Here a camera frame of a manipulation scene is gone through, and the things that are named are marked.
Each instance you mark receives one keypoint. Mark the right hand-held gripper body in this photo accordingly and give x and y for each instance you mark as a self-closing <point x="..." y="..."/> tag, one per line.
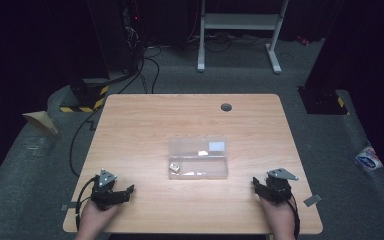
<point x="280" y="188"/>

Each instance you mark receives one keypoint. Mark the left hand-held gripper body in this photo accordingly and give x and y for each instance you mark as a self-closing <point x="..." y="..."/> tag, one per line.
<point x="104" y="195"/>

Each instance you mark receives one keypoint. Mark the small white eraser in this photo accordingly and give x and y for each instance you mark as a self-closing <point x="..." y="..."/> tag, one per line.
<point x="174" y="167"/>

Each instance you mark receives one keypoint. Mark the clear plastic pencil box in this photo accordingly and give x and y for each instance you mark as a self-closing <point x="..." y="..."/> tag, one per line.
<point x="198" y="158"/>

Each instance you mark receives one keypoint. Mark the person's left hand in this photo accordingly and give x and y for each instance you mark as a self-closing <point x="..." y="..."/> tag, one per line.
<point x="95" y="221"/>

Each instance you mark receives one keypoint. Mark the person's right hand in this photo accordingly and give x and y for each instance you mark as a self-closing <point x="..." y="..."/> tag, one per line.
<point x="280" y="220"/>

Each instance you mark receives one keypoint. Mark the grey tape strip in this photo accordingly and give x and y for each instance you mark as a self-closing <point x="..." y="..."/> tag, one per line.
<point x="312" y="200"/>

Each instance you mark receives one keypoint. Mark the small grey tape piece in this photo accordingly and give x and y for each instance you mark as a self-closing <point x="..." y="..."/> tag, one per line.
<point x="64" y="208"/>

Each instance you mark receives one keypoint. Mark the white blue packet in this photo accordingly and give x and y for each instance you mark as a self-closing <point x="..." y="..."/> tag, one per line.
<point x="369" y="157"/>

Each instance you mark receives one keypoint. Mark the beige cardboard piece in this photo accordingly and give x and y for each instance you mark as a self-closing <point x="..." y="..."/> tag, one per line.
<point x="41" y="120"/>

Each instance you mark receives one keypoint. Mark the black yellow striped stand base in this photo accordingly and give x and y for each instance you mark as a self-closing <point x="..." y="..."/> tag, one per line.
<point x="86" y="96"/>

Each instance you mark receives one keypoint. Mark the small red object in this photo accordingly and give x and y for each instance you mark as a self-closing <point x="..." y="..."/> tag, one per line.
<point x="302" y="40"/>

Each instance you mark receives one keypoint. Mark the dark equipment rack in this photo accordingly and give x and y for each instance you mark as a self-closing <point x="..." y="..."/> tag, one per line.
<point x="131" y="33"/>

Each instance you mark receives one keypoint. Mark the white metal stand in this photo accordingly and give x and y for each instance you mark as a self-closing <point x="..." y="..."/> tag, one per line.
<point x="241" y="21"/>

